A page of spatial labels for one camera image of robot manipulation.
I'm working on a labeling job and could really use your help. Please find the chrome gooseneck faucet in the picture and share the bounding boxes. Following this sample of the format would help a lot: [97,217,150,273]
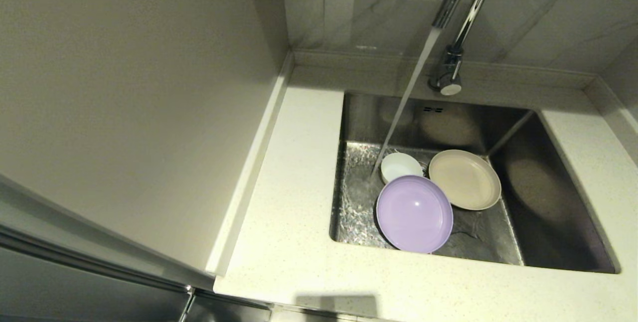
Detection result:
[429,0,500,96]

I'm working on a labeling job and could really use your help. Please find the running tap water stream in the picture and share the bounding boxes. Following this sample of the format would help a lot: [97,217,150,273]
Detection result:
[370,28,442,179]

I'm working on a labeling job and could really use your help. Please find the purple round plate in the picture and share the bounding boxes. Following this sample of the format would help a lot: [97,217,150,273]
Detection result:
[376,175,454,254]

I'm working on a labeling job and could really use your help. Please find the grey cabinet door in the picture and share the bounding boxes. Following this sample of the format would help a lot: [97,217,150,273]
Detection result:
[0,172,272,322]

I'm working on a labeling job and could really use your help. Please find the stainless steel sink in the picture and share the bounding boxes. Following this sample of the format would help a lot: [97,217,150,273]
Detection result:
[329,90,621,274]

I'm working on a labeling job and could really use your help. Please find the beige round plate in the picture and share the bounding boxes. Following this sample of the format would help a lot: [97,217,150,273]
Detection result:
[429,149,502,211]

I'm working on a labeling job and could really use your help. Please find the white round cup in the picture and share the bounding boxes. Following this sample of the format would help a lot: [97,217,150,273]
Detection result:
[381,152,424,184]

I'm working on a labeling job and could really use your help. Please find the beige cabinet side panel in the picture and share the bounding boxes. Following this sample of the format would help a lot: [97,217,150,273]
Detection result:
[0,0,291,283]

